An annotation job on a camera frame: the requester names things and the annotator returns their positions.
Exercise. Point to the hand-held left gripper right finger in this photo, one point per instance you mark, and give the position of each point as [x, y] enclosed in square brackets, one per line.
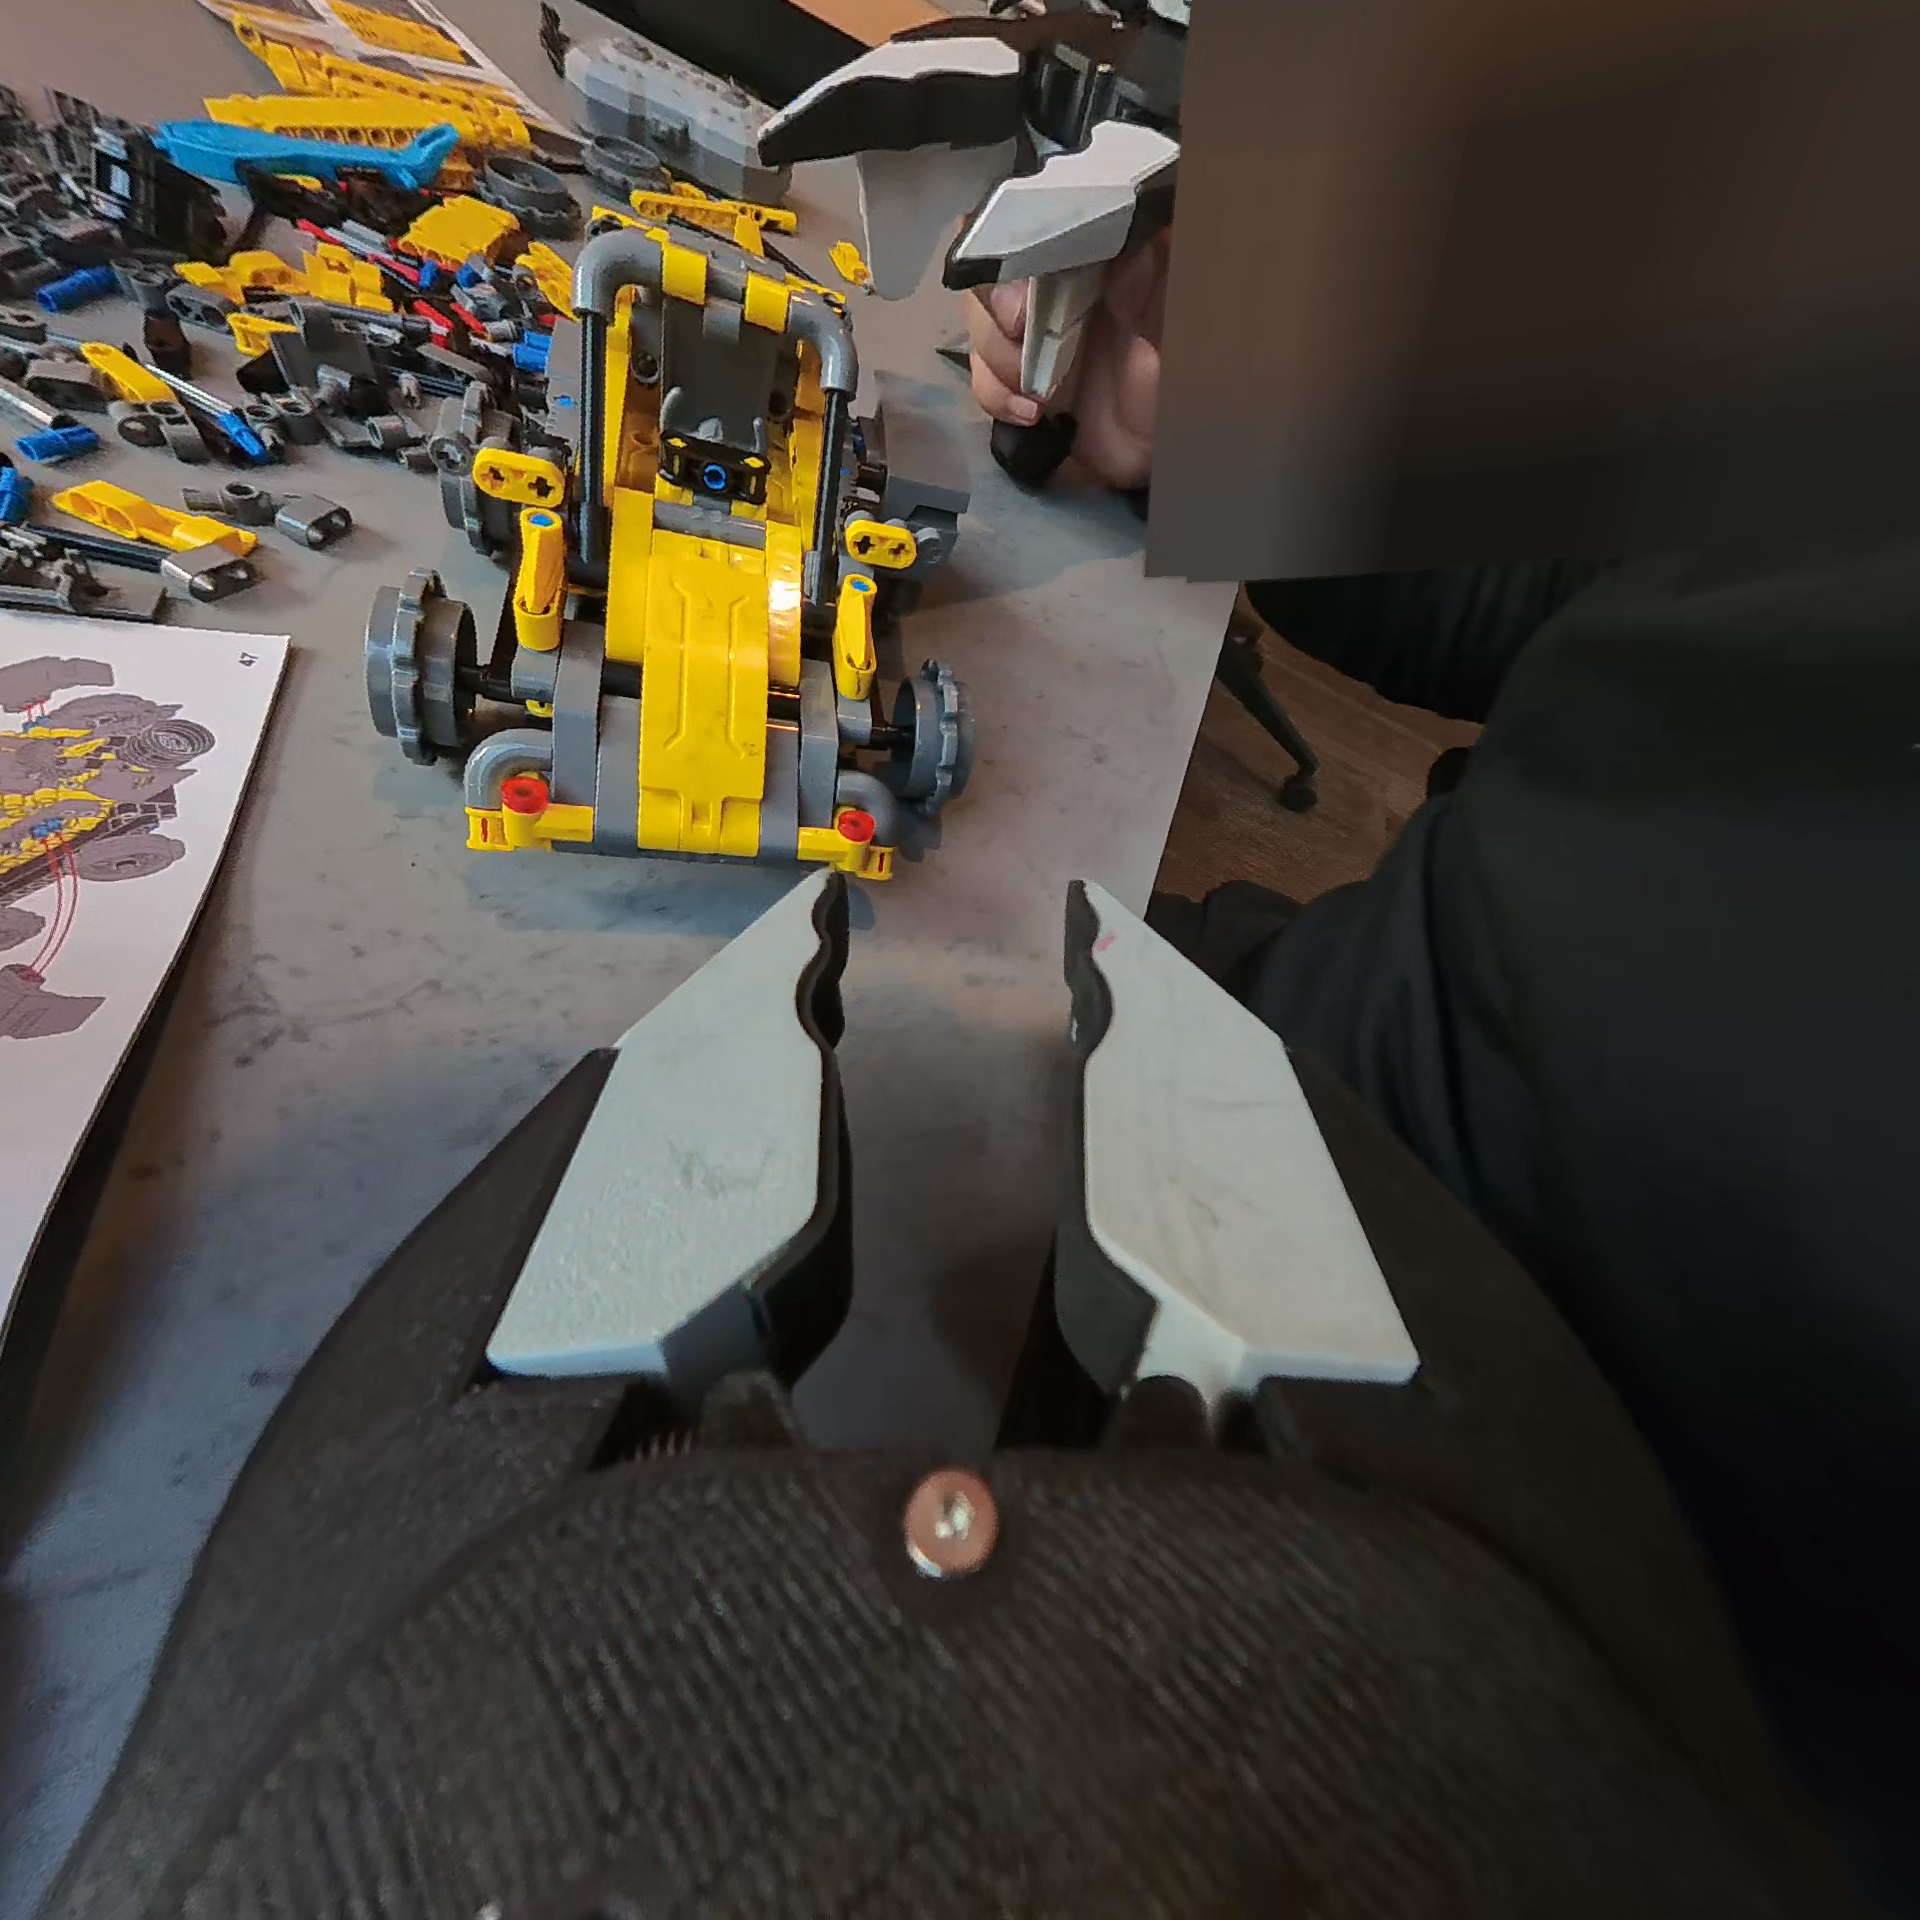
[1227, 1186]

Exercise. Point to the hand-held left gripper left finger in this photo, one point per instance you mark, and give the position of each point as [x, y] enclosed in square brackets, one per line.
[674, 1154]

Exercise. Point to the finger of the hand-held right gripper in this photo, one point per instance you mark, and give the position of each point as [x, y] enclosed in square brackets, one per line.
[1071, 202]
[915, 90]

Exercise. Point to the yellow grey brick toy vehicle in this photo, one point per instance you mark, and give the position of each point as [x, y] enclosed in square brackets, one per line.
[705, 675]

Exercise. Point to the person's right hand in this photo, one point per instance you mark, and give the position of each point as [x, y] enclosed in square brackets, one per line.
[1120, 376]

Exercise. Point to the small yellow brick piece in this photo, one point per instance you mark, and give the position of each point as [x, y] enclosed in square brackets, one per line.
[850, 266]

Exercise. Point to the long yellow holed beam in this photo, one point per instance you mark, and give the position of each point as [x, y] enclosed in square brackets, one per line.
[711, 209]

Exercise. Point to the grey brick battery box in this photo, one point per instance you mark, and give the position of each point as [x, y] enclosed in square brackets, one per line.
[674, 99]

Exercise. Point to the person's dark clothing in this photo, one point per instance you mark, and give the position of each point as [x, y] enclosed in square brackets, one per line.
[1621, 1048]

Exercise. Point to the black office chair base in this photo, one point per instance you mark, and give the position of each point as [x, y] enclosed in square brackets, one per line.
[1273, 719]

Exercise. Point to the stack of yellow beams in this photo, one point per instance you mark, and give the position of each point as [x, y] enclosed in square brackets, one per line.
[377, 118]

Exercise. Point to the white building instruction booklet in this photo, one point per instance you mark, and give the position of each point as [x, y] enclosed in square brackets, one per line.
[104, 989]

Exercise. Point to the pile of loose brick parts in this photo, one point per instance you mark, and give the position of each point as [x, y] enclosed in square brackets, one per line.
[302, 344]

